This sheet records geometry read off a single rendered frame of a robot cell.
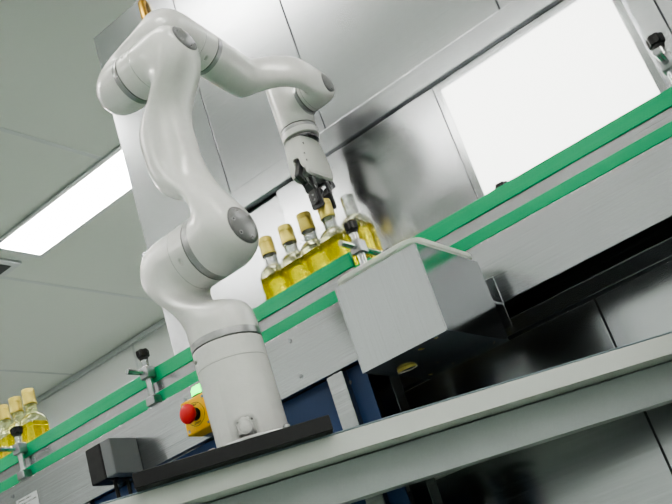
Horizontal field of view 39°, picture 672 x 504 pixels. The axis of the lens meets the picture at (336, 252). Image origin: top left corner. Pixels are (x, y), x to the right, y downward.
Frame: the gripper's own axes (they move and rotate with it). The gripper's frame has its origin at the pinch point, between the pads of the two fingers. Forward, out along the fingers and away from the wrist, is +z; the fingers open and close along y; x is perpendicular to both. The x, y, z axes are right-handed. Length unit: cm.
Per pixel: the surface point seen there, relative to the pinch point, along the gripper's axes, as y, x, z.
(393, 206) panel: -12.1, 9.7, 4.2
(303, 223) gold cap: 1.7, -5.4, 2.9
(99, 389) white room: -303, -408, -136
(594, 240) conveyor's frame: 5, 52, 38
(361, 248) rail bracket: 16.0, 14.2, 21.8
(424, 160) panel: -12.3, 20.5, -1.4
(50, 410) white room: -302, -464, -143
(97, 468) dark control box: 25, -59, 38
